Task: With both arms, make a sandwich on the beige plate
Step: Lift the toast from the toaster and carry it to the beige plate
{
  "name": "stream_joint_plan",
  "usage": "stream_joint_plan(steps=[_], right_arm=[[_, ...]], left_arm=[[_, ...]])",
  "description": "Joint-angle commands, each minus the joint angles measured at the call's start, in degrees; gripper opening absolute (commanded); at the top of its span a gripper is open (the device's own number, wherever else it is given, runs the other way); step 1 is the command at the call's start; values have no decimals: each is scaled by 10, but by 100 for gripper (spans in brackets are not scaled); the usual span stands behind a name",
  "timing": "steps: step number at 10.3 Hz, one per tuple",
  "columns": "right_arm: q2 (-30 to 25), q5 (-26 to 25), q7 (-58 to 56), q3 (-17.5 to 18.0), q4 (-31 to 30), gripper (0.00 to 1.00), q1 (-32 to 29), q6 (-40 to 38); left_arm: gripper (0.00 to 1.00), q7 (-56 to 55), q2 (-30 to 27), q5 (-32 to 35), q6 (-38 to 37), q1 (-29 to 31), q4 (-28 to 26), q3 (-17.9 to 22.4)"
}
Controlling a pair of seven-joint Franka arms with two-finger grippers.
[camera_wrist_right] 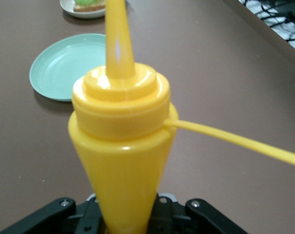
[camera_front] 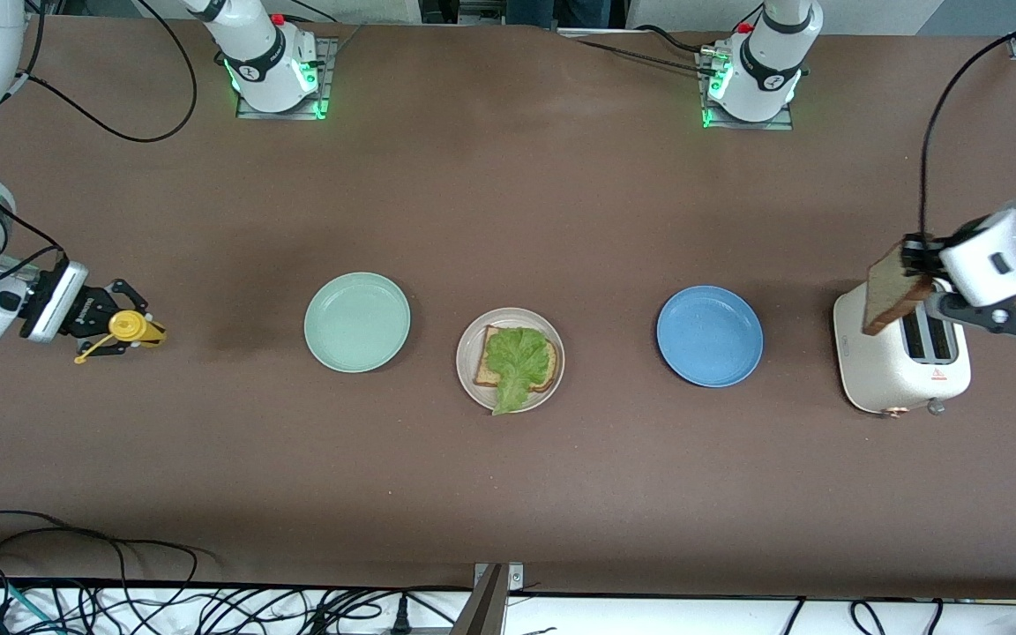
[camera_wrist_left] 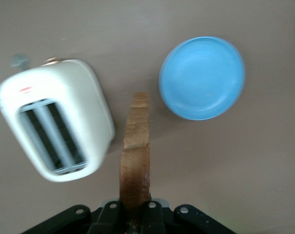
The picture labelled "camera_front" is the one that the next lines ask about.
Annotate yellow squeeze bottle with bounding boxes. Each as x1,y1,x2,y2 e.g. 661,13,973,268
74,309,168,364

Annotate toasted bread slice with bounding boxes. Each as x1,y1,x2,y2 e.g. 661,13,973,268
863,243,935,338
473,325,559,394

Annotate green lettuce leaf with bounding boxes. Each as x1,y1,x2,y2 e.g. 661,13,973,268
483,326,551,415

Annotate blue plate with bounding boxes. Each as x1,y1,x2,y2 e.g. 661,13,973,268
656,285,765,389

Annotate light green plate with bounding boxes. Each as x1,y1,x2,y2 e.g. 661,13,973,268
303,272,412,374

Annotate beige plate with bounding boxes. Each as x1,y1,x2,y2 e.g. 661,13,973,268
455,307,566,414

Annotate cream white toaster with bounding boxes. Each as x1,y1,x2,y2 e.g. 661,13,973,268
833,280,974,417

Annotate person in blue jeans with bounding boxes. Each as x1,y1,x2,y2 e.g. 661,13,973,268
508,0,628,27

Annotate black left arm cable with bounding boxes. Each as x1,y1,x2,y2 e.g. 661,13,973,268
916,0,1016,243

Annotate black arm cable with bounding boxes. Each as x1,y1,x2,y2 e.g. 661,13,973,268
916,0,1016,243
0,0,198,288

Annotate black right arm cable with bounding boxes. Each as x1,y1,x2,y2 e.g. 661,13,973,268
0,0,198,288

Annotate black looped cable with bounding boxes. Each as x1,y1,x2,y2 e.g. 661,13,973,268
0,510,209,587

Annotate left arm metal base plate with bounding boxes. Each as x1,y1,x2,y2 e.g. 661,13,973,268
696,49,796,131

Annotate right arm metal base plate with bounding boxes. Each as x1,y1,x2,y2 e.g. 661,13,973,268
235,35,339,121

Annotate black base cable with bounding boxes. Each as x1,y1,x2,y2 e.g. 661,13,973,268
561,25,721,76

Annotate aluminium camera post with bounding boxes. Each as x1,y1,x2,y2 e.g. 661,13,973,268
451,563,524,635

